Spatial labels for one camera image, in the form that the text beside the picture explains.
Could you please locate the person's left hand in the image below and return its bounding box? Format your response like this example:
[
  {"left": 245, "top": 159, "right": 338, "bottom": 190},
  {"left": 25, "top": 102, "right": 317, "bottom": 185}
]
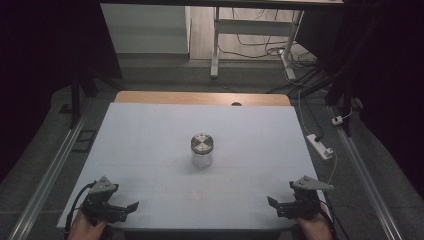
[{"left": 67, "top": 210, "right": 108, "bottom": 240}]

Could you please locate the tangle of black floor cables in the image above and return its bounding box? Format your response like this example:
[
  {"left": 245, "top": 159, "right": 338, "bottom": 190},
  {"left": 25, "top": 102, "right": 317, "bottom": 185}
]
[{"left": 218, "top": 8, "right": 323, "bottom": 95}]

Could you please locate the aluminium floor rail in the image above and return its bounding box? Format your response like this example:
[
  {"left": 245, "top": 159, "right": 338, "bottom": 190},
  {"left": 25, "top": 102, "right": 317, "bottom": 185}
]
[
  {"left": 327, "top": 105, "right": 405, "bottom": 240},
  {"left": 8, "top": 99, "right": 95, "bottom": 240}
]

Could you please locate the clear glass jar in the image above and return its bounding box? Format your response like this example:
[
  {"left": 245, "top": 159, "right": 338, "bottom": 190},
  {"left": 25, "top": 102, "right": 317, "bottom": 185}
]
[{"left": 190, "top": 133, "right": 215, "bottom": 169}]

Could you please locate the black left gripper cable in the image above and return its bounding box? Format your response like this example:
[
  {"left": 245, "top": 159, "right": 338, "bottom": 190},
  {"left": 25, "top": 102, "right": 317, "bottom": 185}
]
[{"left": 64, "top": 182, "right": 97, "bottom": 235}]

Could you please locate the round silver metal lid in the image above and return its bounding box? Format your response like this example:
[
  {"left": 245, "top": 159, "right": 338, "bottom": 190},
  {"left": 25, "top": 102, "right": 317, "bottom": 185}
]
[{"left": 190, "top": 133, "right": 215, "bottom": 155}]

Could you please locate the white desk frame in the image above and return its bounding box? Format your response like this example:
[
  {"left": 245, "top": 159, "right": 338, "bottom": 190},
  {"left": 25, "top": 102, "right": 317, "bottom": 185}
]
[{"left": 209, "top": 6, "right": 306, "bottom": 81}]

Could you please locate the person's right hand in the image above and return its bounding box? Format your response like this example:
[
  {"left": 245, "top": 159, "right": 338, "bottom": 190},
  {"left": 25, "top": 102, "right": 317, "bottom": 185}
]
[{"left": 296, "top": 207, "right": 335, "bottom": 240}]

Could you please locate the white power strip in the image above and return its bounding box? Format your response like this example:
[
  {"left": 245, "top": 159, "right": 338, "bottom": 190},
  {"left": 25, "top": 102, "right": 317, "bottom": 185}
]
[{"left": 306, "top": 133, "right": 335, "bottom": 161}]

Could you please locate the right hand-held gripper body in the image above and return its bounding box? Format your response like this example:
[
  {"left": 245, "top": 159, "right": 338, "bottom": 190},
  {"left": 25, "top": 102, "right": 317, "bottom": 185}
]
[{"left": 276, "top": 175, "right": 335, "bottom": 221}]

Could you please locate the wooden table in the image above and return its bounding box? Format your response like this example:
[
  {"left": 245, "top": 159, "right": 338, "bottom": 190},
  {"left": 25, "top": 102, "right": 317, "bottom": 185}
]
[{"left": 114, "top": 90, "right": 292, "bottom": 108}]

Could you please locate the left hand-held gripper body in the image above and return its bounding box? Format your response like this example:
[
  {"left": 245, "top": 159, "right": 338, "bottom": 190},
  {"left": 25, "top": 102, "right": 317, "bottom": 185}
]
[{"left": 81, "top": 176, "right": 130, "bottom": 224}]

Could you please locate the white foam board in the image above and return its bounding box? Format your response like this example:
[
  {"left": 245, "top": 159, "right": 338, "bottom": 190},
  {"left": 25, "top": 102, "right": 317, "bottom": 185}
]
[{"left": 56, "top": 102, "right": 335, "bottom": 231}]

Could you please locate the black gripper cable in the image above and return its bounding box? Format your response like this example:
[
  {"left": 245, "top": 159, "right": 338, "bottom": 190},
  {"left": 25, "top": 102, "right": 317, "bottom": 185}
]
[
  {"left": 64, "top": 182, "right": 97, "bottom": 235},
  {"left": 319, "top": 199, "right": 351, "bottom": 240}
]

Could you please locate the black metal stand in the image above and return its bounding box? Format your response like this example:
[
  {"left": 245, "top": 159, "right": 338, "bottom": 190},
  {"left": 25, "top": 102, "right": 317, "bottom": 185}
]
[
  {"left": 59, "top": 64, "right": 124, "bottom": 130},
  {"left": 288, "top": 16, "right": 384, "bottom": 138}
]

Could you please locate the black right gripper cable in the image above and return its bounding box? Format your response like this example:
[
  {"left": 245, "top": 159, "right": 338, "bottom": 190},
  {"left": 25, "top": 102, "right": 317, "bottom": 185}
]
[{"left": 319, "top": 199, "right": 351, "bottom": 240}]

